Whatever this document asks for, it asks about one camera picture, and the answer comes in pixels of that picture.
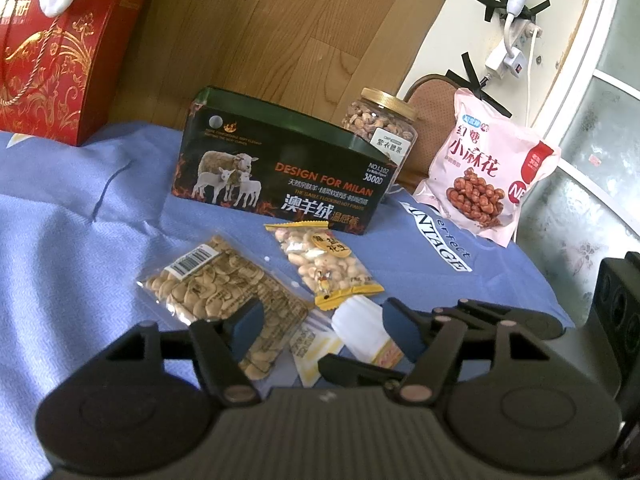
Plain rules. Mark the gold lid nut jar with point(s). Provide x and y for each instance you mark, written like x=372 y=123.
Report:
x=380 y=120

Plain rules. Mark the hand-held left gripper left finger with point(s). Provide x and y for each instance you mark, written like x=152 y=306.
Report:
x=247 y=327

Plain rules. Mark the dark sheep print tin box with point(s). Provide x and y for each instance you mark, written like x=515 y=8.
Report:
x=290 y=160

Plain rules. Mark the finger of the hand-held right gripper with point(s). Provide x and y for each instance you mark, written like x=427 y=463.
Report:
x=350 y=372
x=535 y=322

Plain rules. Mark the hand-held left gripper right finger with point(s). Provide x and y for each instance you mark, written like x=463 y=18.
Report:
x=405 y=332

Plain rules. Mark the white and yellow snack packet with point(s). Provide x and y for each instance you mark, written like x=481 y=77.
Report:
x=362 y=327

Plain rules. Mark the blue printed bedsheet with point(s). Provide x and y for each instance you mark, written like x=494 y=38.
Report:
x=60 y=240

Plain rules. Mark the frosted glass door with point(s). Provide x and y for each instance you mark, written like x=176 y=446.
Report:
x=585 y=220

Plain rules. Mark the wood-grain board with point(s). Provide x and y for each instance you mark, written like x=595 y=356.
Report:
x=280 y=30

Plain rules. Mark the large pink snack bag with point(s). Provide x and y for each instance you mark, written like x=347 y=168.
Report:
x=490 y=170

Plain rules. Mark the clear barcode bean bag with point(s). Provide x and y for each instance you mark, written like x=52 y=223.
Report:
x=210 y=285

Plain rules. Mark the yellow-edged nut packet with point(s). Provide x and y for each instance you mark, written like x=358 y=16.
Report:
x=325 y=265

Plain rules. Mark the pale yellow sachet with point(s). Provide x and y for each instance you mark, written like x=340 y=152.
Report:
x=312 y=352

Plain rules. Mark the brown chair back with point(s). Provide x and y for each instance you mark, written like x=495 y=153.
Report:
x=430 y=125

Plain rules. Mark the red gift bag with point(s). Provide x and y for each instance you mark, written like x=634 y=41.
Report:
x=60 y=60

